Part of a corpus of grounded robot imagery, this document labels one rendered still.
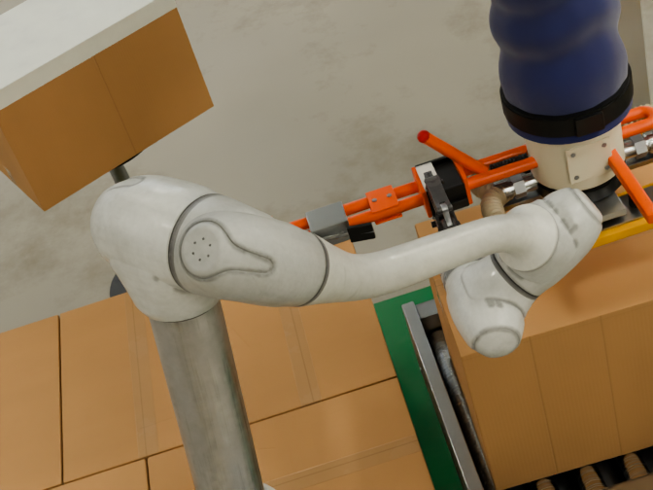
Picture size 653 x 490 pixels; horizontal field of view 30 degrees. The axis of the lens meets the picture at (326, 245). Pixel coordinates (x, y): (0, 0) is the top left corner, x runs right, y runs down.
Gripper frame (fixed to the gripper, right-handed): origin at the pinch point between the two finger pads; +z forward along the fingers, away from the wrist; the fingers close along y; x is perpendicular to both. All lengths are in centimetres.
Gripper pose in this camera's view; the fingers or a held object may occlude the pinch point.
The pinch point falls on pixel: (431, 190)
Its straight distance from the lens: 220.0
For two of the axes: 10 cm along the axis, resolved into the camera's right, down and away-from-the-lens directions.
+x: 9.5, -3.1, -0.2
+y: 2.5, 7.3, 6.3
